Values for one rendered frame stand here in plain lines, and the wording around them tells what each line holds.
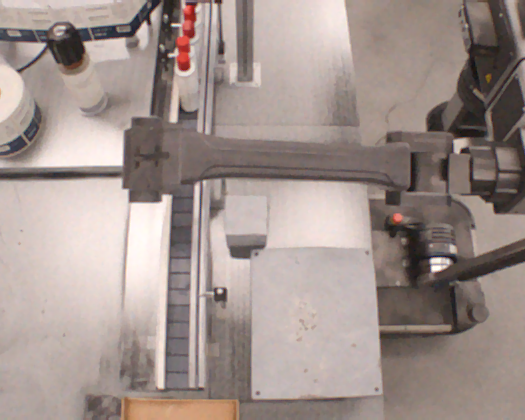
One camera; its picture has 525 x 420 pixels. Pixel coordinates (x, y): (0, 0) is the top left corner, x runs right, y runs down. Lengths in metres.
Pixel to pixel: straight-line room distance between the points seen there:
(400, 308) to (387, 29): 1.54
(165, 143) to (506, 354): 1.94
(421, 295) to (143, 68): 1.23
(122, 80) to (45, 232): 0.47
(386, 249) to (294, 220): 0.70
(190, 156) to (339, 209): 0.82
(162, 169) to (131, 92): 0.93
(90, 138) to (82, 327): 0.49
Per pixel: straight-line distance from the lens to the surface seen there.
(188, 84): 1.33
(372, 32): 2.86
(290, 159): 0.63
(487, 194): 0.76
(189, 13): 1.38
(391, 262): 1.96
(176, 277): 1.25
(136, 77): 1.53
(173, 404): 1.25
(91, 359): 1.31
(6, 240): 1.46
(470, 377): 2.26
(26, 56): 1.67
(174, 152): 0.59
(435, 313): 1.98
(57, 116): 1.52
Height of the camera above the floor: 2.07
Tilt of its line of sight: 67 degrees down
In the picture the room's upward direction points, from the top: 4 degrees clockwise
